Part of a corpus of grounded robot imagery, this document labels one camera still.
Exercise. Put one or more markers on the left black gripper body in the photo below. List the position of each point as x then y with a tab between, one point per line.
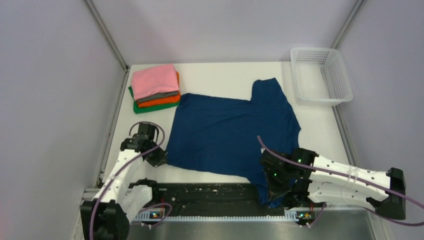
156	158

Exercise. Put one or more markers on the blue t shirt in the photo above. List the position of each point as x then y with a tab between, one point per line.
224	135

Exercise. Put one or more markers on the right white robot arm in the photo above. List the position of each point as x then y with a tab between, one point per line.
307	179

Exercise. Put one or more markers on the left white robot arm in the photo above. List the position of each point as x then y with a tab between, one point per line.
108	215

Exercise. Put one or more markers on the green folded t shirt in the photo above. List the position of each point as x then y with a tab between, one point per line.
157	105

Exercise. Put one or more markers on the orange folded t shirt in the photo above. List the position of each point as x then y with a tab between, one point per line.
156	86

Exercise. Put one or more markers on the grey folded t shirt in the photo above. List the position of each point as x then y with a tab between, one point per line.
157	96

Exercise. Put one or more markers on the pink folded t shirt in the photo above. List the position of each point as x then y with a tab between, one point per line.
154	80

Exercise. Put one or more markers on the white plastic basket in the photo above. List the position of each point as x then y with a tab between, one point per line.
320	77

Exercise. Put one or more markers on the white cable duct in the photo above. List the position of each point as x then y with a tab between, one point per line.
152	216

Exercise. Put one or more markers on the left aluminium frame post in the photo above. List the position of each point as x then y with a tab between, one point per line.
105	33

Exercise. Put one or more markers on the aluminium frame post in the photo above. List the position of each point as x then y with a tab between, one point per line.
105	33
357	7

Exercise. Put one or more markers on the right aluminium frame post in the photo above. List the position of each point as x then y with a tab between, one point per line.
357	7

